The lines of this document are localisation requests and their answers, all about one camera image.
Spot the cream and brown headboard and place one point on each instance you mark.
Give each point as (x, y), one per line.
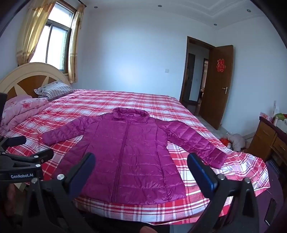
(33, 71)

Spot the brown wooden door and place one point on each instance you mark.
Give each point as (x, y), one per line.
(215, 96)

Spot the small pink box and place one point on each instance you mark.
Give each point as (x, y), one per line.
(264, 116)

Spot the red green artificial flowers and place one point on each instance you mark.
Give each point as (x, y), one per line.
(280, 117)

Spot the purple down jacket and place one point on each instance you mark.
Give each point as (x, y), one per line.
(134, 152)

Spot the red paper door decoration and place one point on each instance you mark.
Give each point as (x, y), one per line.
(220, 65)

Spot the narrow yellow curtain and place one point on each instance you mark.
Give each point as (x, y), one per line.
(75, 49)

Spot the pale plush toy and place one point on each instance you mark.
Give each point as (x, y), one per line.
(238, 141)

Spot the dark wooden door frame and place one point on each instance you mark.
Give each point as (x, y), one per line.
(184, 74)

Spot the dark purple cloth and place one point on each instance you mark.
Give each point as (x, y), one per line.
(277, 179)

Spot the wooden dresser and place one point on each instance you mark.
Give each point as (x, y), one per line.
(264, 139)

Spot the dark curtain rod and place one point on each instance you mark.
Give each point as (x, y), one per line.
(82, 2)

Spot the striped pillow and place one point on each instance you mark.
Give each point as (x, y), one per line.
(55, 90)

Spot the pink floral quilt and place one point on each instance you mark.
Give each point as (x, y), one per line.
(24, 107)

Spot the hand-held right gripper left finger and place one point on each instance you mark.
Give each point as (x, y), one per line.
(83, 170)

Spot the window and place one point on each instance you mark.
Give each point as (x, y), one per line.
(57, 40)

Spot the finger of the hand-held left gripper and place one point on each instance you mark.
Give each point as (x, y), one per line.
(15, 141)
(38, 155)

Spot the red plaid bed sheet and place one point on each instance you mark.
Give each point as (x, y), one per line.
(179, 105)

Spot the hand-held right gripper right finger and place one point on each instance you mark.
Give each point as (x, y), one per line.
(201, 173)

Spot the wide yellow curtain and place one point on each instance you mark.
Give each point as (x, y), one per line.
(33, 31)

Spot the red plush toy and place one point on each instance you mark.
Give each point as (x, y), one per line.
(224, 141)

